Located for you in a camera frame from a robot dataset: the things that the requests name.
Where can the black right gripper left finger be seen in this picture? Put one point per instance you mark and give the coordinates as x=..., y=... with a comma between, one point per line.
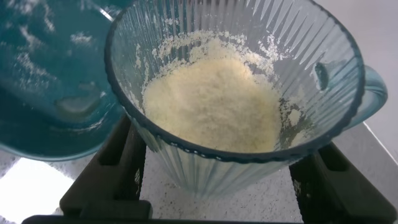
x=112, y=183

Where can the teal plastic tray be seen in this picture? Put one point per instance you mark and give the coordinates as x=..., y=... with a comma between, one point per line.
x=46, y=77

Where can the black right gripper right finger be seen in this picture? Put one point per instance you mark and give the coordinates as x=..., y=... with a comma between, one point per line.
x=339, y=193

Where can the white powder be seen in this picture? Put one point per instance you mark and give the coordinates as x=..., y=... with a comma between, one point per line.
x=214, y=105

